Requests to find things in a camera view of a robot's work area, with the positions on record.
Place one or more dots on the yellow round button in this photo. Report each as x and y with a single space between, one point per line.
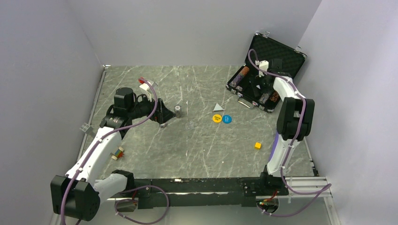
217 118

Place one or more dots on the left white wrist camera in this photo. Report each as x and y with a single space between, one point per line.
147 88

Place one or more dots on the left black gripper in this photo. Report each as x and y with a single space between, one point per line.
162 114

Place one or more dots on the black aluminium poker case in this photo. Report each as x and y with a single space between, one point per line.
283 60

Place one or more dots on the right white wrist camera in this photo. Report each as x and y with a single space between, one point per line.
263 66

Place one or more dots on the white triangle dealer piece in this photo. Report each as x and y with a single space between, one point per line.
218 108

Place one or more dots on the green purple chip row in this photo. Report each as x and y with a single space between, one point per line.
264 97

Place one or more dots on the orange black chip row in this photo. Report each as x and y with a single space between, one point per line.
274 97

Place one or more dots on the grey lego brick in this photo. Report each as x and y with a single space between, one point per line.
86 128

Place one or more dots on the colourful wooden toy block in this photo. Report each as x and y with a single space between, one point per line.
118 154

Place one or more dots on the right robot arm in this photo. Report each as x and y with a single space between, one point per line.
293 124

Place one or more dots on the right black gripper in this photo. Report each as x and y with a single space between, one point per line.
256 81

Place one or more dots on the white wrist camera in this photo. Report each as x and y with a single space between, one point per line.
147 88
263 66

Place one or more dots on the blue round button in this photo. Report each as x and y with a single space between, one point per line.
227 119

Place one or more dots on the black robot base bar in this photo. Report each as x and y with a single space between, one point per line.
184 192

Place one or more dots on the purple orange chip row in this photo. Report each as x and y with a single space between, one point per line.
239 77

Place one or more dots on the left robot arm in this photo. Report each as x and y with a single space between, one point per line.
77 194

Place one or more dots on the yellow cube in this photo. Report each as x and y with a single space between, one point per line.
257 146

